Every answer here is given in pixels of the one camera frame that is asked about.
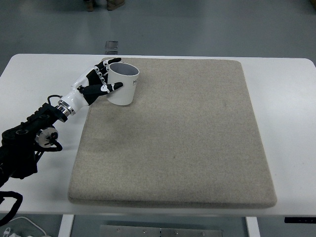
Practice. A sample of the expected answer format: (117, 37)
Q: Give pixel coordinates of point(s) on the beige felt mat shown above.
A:
(188, 139)

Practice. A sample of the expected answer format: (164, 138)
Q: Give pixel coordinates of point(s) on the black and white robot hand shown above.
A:
(88, 87)

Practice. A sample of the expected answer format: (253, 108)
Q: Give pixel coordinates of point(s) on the brown shoe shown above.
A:
(114, 4)
(89, 4)

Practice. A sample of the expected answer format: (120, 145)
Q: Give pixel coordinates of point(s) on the brown shoe right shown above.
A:
(114, 4)

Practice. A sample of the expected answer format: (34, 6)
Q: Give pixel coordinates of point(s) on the white table leg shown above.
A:
(66, 225)
(252, 227)

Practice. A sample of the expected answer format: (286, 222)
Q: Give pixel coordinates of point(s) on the white table leg left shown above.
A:
(66, 225)

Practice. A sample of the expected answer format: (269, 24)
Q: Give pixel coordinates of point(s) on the brown shoe left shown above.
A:
(89, 4)

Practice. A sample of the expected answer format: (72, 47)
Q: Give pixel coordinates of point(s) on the black table control panel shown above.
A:
(300, 220)

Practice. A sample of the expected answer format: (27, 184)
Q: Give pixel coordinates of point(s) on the small clear plastic box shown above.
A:
(111, 47)

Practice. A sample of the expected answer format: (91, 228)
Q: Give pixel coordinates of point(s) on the white table leg right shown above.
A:
(252, 227)

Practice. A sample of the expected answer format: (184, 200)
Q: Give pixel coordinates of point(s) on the white ribbed cup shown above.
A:
(128, 75)

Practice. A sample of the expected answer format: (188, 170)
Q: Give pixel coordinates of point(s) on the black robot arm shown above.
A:
(22, 146)

